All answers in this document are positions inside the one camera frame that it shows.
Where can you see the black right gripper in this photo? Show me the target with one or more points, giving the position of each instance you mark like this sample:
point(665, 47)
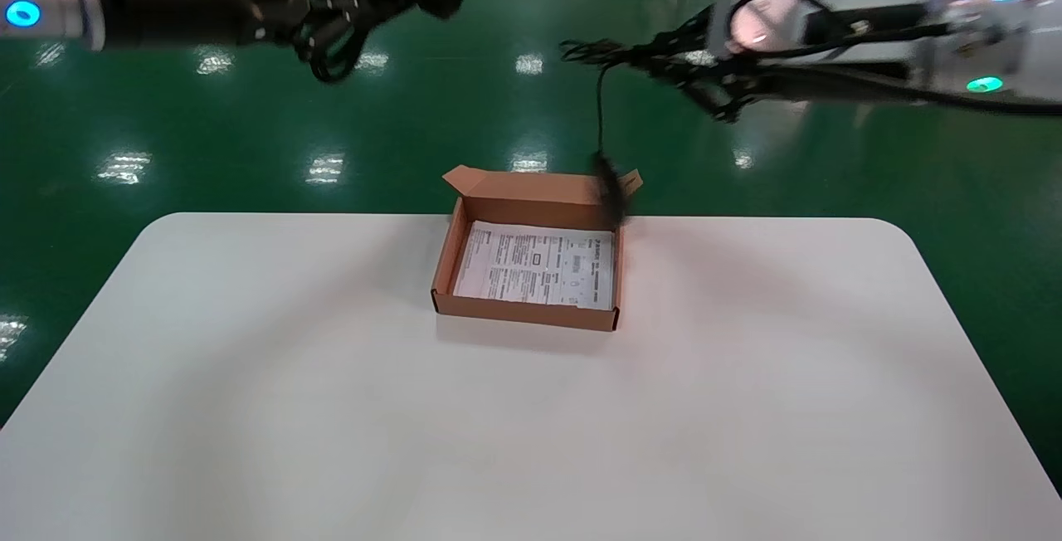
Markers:
point(713, 76)

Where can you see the brown cardboard box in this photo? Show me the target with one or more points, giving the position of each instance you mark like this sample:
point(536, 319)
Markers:
point(531, 197)

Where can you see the printed paper instruction sheet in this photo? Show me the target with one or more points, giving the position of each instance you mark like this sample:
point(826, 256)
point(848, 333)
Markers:
point(531, 263)

